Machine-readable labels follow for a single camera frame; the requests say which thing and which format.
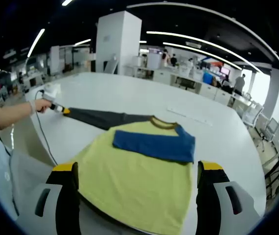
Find white mesh office chair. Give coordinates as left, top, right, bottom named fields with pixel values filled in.
left=242, top=102, right=264, bottom=128
left=261, top=117, right=279, bottom=143

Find black office chair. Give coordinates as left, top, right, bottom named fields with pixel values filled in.
left=178, top=79, right=197, bottom=91

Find person's left hand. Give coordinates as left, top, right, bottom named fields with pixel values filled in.
left=35, top=98, right=53, bottom=114

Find white wristband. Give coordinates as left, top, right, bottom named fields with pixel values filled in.
left=29, top=99, right=37, bottom=116

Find white square pillar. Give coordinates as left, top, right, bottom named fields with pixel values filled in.
left=95, top=11, right=143, bottom=74

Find blue container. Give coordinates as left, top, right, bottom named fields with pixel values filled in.
left=203, top=71, right=214, bottom=85

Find yellow garment blue grey sleeves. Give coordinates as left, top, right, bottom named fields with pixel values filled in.
left=64, top=107, right=196, bottom=235

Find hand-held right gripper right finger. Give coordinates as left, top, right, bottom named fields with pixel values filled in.
left=195, top=159, right=262, bottom=235

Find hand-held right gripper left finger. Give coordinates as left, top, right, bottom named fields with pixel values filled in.
left=13, top=161, right=81, bottom=235

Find black cable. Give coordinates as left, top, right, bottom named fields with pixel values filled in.
left=34, top=90, right=58, bottom=165

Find long white counter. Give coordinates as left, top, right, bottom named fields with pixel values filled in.
left=151, top=68, right=236, bottom=106

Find grey leaning panel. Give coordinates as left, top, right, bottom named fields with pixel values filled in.
left=103, top=55, right=119, bottom=74

